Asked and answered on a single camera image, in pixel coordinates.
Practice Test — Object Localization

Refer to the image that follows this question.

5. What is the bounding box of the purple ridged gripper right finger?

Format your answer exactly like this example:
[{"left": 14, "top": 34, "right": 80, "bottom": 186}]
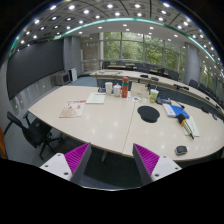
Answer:
[{"left": 132, "top": 144, "right": 181, "bottom": 185}]

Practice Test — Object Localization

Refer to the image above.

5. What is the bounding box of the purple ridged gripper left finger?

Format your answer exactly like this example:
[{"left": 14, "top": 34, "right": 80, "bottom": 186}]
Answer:
[{"left": 41, "top": 143, "right": 92, "bottom": 184}]

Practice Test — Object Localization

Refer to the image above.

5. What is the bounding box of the dark grey computer mouse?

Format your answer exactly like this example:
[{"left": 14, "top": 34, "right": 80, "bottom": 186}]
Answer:
[{"left": 175, "top": 146, "right": 187, "bottom": 155}]

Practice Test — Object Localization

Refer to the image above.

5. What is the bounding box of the black round mouse pad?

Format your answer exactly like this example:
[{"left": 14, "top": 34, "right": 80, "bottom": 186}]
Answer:
[{"left": 137, "top": 106, "right": 160, "bottom": 123}]

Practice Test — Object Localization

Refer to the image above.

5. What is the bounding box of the black office chair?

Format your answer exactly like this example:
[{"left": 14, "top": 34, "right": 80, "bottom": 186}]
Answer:
[{"left": 7, "top": 112, "right": 63, "bottom": 158}]

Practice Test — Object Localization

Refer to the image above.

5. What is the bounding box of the red white magazine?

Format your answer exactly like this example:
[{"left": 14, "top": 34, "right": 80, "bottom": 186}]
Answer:
[{"left": 60, "top": 100, "right": 86, "bottom": 118}]

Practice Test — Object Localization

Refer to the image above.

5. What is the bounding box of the white open notebook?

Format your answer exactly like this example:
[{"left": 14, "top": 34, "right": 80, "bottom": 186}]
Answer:
[{"left": 184, "top": 116, "right": 200, "bottom": 137}]

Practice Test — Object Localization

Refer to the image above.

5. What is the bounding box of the white booklet by folder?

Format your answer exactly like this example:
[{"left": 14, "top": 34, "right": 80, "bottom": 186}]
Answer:
[{"left": 162, "top": 103, "right": 176, "bottom": 117}]

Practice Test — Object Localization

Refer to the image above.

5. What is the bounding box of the green white paper cup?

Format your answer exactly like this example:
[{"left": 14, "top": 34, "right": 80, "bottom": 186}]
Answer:
[{"left": 149, "top": 89, "right": 159, "bottom": 103}]

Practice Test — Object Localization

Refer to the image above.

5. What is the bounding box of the white paper document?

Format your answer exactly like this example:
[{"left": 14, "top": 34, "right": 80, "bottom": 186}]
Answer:
[{"left": 86, "top": 93, "right": 105, "bottom": 104}]

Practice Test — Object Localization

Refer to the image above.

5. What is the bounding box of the beige paper bag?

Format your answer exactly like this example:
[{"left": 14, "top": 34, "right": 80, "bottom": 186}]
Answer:
[{"left": 131, "top": 82, "right": 149, "bottom": 98}]

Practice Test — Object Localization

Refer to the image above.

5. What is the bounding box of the long curved back table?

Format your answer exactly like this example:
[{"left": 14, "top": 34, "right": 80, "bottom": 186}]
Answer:
[{"left": 90, "top": 69, "right": 224, "bottom": 116}]

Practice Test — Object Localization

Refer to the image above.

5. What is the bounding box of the white lidded mug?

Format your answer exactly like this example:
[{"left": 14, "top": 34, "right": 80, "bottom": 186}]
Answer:
[{"left": 113, "top": 83, "right": 121, "bottom": 97}]

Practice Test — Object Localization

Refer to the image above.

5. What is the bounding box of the grey box appliance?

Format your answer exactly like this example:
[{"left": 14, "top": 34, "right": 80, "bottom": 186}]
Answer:
[{"left": 54, "top": 73, "right": 70, "bottom": 86}]

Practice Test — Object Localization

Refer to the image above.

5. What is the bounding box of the red water bottle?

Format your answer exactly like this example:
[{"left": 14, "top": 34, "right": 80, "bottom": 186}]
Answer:
[{"left": 122, "top": 77, "right": 129, "bottom": 98}]

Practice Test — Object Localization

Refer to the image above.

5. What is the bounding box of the large dark projection screen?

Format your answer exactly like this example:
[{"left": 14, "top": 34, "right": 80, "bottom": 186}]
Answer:
[{"left": 6, "top": 40, "right": 64, "bottom": 99}]

